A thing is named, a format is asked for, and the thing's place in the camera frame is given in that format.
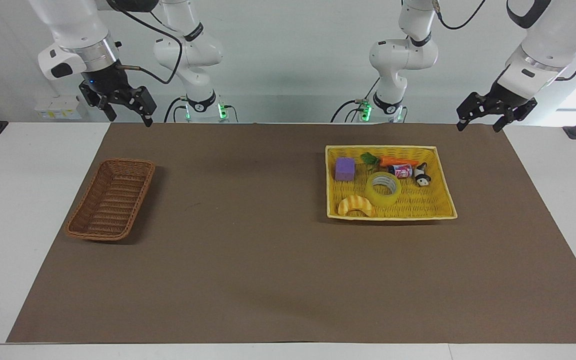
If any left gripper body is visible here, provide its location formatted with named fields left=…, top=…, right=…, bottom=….
left=489, top=82, right=530, bottom=109

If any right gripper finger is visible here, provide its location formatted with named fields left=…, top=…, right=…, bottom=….
left=117, top=86, right=158, bottom=128
left=78, top=81, right=118, bottom=123

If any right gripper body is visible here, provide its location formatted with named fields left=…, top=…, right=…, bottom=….
left=83, top=60, right=133, bottom=102

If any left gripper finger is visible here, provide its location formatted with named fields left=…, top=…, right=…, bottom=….
left=456, top=91, right=500, bottom=132
left=492, top=98, right=538, bottom=134

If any brown wicker basket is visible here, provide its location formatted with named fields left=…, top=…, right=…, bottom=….
left=64, top=158, right=157, bottom=242

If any yellow wicker basket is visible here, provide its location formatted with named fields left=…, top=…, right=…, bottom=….
left=324, top=144, right=458, bottom=221

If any yellow tape roll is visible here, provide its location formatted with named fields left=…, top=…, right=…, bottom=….
left=365, top=171, right=403, bottom=206

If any white socket box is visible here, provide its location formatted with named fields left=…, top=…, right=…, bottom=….
left=34, top=96, right=84, bottom=121

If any black white panda figure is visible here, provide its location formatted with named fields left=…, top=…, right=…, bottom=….
left=414, top=162, right=432, bottom=188

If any orange toy carrot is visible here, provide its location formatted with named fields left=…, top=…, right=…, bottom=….
left=360, top=152, right=418, bottom=172

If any small red can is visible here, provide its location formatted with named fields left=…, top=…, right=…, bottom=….
left=388, top=164, right=414, bottom=180

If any purple cube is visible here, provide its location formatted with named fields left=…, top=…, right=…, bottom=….
left=334, top=157, right=357, bottom=182

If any toy croissant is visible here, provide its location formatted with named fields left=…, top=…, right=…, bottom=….
left=337, top=194, right=377, bottom=218

